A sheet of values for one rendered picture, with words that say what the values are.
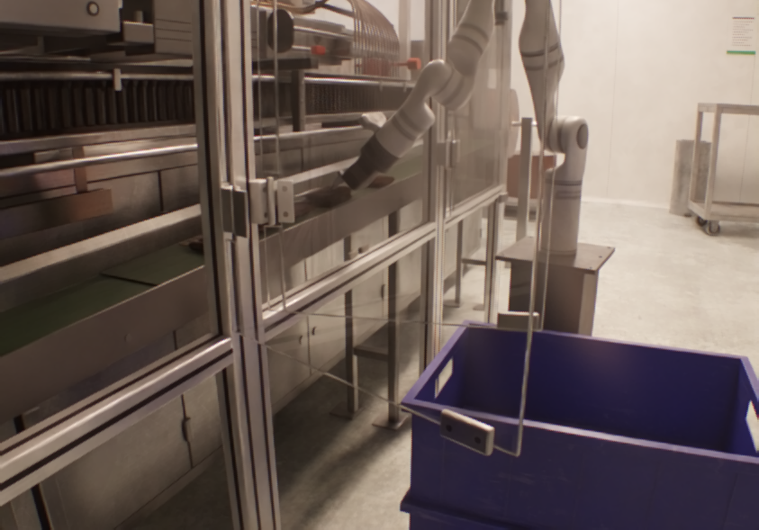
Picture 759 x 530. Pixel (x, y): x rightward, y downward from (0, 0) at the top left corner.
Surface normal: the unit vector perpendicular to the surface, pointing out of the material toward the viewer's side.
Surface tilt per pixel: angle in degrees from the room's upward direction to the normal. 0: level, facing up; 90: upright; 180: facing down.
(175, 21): 90
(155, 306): 90
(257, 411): 90
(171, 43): 90
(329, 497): 0
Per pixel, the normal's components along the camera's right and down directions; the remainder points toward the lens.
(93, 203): 0.91, 0.11
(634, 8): -0.42, 0.22
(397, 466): 0.00, -0.97
